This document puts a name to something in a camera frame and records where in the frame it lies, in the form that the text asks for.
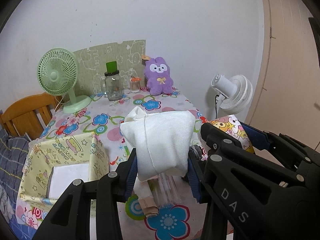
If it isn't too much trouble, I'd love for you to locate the grey plaid pillow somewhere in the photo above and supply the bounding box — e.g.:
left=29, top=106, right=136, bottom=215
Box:
left=0, top=128, right=30, bottom=203

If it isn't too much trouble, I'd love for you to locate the purple plush bunny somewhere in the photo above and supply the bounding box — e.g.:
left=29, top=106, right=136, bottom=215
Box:
left=144, top=57, right=174, bottom=96

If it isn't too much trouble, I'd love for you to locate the small toothpick jar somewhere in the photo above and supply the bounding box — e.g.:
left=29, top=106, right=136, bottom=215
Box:
left=130, top=76, right=141, bottom=93

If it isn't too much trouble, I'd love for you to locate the white pad in box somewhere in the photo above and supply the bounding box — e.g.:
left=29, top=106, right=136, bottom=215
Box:
left=47, top=163, right=89, bottom=199

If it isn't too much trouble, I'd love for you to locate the white floor fan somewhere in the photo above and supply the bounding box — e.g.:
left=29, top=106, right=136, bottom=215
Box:
left=211, top=74, right=253, bottom=118

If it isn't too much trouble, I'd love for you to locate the cartoon print tissue pack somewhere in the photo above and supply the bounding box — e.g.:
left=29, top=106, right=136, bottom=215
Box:
left=209, top=114, right=255, bottom=154

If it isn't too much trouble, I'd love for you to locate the floral tablecloth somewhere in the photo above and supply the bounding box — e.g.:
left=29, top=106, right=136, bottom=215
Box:
left=15, top=87, right=234, bottom=240

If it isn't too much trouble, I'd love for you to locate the clear plastic packet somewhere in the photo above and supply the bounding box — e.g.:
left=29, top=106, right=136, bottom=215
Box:
left=148, top=173, right=181, bottom=208

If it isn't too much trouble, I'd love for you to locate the white soft cloth pack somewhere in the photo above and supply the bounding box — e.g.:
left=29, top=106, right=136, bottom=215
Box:
left=120, top=107, right=195, bottom=181

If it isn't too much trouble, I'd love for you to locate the yellow fabric storage box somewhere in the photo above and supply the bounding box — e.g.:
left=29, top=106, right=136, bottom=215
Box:
left=18, top=133, right=109, bottom=212

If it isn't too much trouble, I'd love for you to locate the green desk fan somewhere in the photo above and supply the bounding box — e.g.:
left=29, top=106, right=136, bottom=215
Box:
left=37, top=48, right=91, bottom=114

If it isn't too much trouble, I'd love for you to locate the glass jar green lid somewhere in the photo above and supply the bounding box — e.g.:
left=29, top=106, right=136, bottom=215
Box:
left=100, top=61, right=123, bottom=101

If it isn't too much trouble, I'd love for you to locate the beige bandage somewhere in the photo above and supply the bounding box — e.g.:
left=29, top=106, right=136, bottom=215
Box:
left=133, top=178, right=159, bottom=218

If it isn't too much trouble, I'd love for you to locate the green patterned wall board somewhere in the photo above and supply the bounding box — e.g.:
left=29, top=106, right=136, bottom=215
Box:
left=73, top=39, right=146, bottom=98

